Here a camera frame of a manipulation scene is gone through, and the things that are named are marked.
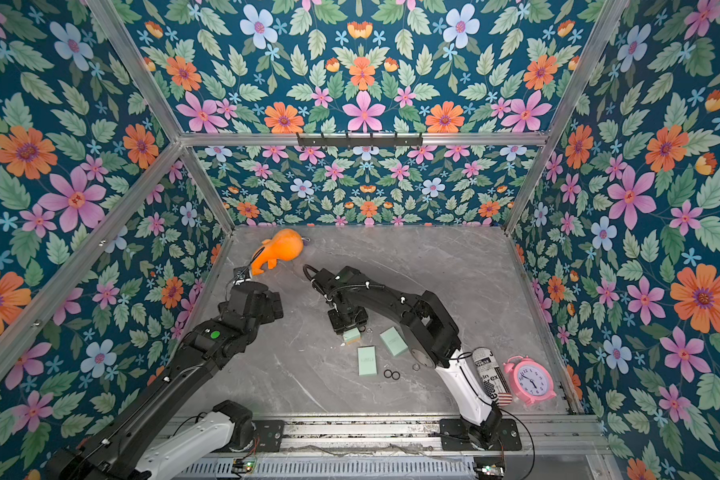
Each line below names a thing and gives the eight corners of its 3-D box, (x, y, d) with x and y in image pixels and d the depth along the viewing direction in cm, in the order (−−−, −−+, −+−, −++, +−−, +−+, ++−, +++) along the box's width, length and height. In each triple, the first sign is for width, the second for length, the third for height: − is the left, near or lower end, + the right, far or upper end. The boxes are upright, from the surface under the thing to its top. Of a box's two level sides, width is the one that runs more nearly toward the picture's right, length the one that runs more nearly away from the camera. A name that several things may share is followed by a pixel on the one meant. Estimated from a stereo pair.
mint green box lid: (356, 375, 85) (356, 373, 83) (358, 348, 90) (357, 345, 88) (377, 375, 85) (377, 373, 83) (377, 348, 90) (377, 345, 88)
